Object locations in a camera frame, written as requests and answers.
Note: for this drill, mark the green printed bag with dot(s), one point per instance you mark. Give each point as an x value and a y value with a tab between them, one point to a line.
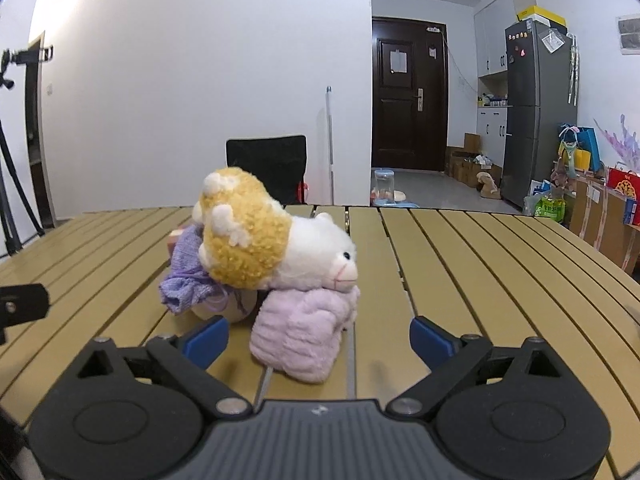
550	210

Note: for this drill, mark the yellow white plush toy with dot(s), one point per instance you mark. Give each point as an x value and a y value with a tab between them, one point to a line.
250	240

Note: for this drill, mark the red yellow gift box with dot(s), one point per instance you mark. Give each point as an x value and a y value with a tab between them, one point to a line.
624	190

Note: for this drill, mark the yellow flat box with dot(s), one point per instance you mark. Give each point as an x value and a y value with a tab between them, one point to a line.
542	16

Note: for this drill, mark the purple knitted cloth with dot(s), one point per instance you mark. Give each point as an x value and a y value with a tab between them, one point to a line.
187	270

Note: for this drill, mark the narrow dark door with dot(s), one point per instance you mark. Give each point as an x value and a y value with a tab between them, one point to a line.
36	135

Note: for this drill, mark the brown plush slipper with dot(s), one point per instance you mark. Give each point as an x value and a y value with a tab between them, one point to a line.
487	185

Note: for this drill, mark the dark brown entrance door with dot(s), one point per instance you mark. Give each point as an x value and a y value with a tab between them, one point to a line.
400	125

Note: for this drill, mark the lilac fleece towel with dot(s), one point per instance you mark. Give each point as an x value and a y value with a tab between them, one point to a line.
300	330

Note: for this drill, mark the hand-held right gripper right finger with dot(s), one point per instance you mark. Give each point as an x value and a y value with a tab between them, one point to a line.
430	340

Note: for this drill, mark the grey refrigerator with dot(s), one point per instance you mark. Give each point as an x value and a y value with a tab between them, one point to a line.
530	135

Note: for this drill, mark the cream round container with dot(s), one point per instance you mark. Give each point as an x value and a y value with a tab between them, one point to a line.
235	310

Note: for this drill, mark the black tripod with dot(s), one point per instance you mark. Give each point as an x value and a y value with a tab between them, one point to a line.
10	170

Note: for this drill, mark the white wall panel box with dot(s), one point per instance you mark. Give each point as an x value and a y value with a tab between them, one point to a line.
629	35

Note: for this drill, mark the clear plastic jar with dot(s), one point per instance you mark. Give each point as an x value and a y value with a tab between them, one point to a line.
384	187

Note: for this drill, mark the yellow gift bag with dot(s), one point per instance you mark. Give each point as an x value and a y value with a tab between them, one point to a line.
582	159

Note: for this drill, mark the white cabinet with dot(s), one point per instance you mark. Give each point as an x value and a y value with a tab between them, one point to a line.
492	40

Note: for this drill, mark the black folding chair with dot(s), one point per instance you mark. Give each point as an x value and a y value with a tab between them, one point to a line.
265	160

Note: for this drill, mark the small cardboard boxes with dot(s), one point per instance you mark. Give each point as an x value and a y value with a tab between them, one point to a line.
467	160

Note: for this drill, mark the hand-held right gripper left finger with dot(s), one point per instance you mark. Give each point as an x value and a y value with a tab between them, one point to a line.
207	340

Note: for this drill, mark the brown cardboard box stack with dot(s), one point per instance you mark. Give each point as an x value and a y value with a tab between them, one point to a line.
600	225

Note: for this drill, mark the blue gift bag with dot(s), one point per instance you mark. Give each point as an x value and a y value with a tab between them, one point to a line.
590	142

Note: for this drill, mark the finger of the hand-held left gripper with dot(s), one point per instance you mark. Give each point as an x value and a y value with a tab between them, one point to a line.
25	305

